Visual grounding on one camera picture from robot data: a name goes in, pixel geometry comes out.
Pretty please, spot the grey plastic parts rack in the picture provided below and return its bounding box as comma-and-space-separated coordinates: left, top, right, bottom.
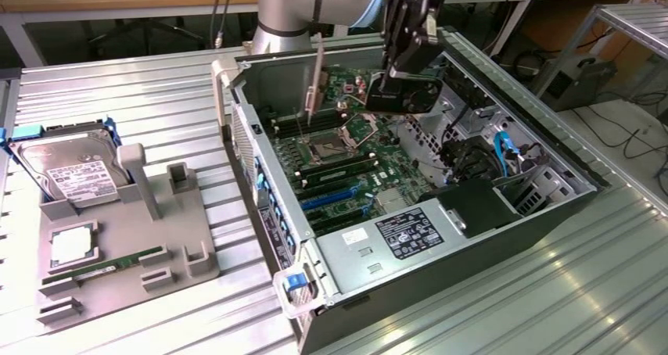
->
33, 143, 224, 339

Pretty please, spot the metal slat side table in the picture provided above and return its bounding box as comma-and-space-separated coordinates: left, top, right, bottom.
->
573, 3, 668, 74

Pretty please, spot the grey power supply unit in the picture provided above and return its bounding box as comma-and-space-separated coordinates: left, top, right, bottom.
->
315, 198, 470, 298

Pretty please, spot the thin metal locking lever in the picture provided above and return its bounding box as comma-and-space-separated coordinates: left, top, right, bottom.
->
294, 105, 309, 142

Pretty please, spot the blue plastic disk carrier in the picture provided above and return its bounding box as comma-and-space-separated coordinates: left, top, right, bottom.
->
0, 114, 124, 165

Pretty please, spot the black expansion slot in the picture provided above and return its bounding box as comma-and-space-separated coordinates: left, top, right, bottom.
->
311, 213, 373, 235
305, 207, 366, 225

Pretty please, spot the grey metal disk bay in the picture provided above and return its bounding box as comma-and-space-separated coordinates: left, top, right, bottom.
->
395, 77, 505, 184

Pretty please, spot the black RAM slot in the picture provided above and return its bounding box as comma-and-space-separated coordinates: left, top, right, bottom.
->
274, 118, 349, 140
270, 112, 341, 134
295, 153, 378, 176

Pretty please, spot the open black PC case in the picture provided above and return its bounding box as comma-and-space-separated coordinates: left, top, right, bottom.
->
210, 26, 613, 355

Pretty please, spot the green motherboard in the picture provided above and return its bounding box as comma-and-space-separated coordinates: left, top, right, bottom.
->
269, 108, 437, 237

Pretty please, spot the blue case latch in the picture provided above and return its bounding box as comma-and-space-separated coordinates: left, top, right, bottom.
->
279, 273, 305, 292

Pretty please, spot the blue flat wire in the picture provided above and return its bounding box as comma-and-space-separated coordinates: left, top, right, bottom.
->
489, 130, 518, 181

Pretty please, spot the silver hard disk drive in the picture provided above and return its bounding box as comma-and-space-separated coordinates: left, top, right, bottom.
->
15, 133, 130, 211

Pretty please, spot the silver chipset heatsink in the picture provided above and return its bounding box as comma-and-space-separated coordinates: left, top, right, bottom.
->
375, 190, 417, 212

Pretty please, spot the silver CPU chip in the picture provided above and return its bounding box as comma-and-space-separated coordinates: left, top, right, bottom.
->
49, 229, 99, 271

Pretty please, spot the blue expansion slot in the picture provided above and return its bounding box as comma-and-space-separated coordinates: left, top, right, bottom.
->
299, 188, 357, 212

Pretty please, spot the loose green RAM stick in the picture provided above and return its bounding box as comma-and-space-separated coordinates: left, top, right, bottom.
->
44, 246, 166, 288

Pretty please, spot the installed green RAM stick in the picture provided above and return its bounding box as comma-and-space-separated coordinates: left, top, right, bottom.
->
301, 162, 379, 187

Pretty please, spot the black computer box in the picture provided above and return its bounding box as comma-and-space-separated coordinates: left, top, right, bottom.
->
540, 57, 619, 112

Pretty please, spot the coiled black cable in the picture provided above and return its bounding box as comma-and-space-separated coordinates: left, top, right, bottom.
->
513, 49, 550, 77

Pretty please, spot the CPU socket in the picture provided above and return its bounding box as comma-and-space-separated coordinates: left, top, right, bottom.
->
306, 134, 361, 163

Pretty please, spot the black wire bundle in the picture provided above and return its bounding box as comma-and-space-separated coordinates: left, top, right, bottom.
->
441, 135, 497, 185

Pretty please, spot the black floor cable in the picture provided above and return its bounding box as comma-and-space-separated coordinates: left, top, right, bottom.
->
573, 92, 668, 155

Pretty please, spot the graphics card with metal bracket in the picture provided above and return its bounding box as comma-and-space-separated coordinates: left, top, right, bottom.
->
303, 32, 446, 128

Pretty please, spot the metal socket cover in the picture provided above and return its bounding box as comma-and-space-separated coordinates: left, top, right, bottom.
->
337, 112, 381, 145

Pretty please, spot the grey hanging cable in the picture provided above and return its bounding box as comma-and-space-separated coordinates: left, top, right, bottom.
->
207, 0, 234, 50

